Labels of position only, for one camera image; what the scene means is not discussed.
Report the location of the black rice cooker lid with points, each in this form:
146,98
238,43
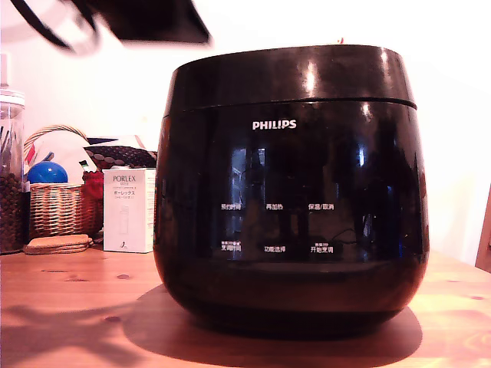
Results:
268,76

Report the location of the black Philips rice cooker body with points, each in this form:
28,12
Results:
291,291

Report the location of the white Porlex box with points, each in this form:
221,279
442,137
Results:
126,214

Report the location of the dark dotted patterned cloth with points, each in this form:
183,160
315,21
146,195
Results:
122,155

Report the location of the red fabric pouch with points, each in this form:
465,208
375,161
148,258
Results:
93,191

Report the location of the white paper card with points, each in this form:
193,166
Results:
63,147

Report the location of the stack of cork coasters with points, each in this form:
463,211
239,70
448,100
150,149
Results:
57,244

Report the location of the blue ball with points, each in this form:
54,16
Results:
47,173

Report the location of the glass jar of coffee beans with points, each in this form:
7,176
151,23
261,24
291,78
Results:
11,207

